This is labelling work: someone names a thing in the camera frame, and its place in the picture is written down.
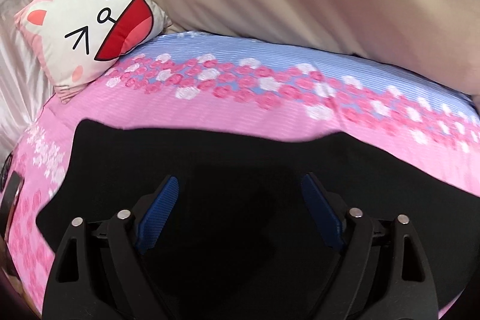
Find black pants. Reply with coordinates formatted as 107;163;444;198
37;120;479;319

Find cat face pillow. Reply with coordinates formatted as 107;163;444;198
15;0;168;102

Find pink floral bed sheet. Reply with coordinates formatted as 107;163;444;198
7;32;479;308

